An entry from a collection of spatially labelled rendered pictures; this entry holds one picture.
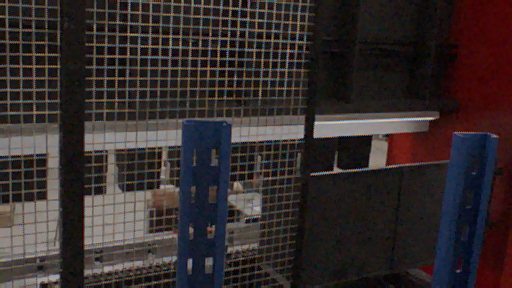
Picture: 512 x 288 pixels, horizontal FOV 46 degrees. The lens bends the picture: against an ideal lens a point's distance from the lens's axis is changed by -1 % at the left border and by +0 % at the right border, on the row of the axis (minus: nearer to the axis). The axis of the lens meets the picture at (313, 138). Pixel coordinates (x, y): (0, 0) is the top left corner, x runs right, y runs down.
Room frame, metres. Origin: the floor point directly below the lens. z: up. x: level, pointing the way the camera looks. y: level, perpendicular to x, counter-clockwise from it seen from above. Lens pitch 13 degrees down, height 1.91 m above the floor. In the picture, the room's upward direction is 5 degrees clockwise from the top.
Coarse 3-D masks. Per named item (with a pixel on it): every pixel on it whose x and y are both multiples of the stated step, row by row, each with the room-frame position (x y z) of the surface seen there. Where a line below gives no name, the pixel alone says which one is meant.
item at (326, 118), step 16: (400, 112) 2.57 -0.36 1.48; (416, 112) 2.61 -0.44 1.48; (432, 112) 2.66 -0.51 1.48; (0, 128) 1.68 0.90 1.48; (16, 128) 1.70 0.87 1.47; (32, 128) 1.73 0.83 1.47; (48, 128) 1.75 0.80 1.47; (96, 128) 1.84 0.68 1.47; (112, 128) 1.86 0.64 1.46; (128, 128) 1.89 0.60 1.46; (144, 128) 1.92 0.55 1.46; (160, 128) 1.95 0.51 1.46
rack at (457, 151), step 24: (456, 144) 0.80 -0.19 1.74; (480, 144) 0.83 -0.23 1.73; (456, 168) 0.80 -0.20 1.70; (480, 168) 0.83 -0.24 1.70; (456, 192) 0.80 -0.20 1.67; (480, 192) 0.83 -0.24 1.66; (456, 216) 0.80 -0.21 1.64; (480, 216) 0.81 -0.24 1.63; (456, 240) 0.83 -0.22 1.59; (480, 240) 0.81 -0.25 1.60; (456, 264) 0.83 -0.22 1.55
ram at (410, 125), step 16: (256, 128) 2.39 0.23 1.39; (272, 128) 2.43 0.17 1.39; (288, 128) 2.47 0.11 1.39; (320, 128) 2.57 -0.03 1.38; (336, 128) 2.61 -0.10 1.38; (352, 128) 2.66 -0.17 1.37; (368, 128) 2.72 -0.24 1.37; (384, 128) 2.77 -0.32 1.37; (400, 128) 2.83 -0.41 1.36; (416, 128) 2.89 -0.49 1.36; (0, 144) 1.86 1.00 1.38; (16, 144) 1.89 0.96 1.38; (32, 144) 1.91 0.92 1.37; (48, 144) 1.94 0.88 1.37; (96, 144) 2.03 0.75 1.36; (112, 144) 2.06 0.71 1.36; (128, 144) 2.09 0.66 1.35; (144, 144) 2.13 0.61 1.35; (160, 144) 2.16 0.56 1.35
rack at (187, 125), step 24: (192, 120) 0.74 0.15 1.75; (216, 120) 0.75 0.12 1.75; (192, 144) 0.72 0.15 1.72; (216, 144) 0.75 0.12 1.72; (192, 168) 0.74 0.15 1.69; (216, 168) 0.75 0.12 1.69; (216, 192) 0.75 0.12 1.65; (192, 216) 0.74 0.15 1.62; (216, 216) 0.75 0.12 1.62; (192, 240) 0.74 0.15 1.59; (216, 240) 0.73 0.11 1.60; (192, 264) 0.74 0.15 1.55; (216, 264) 0.73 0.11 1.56
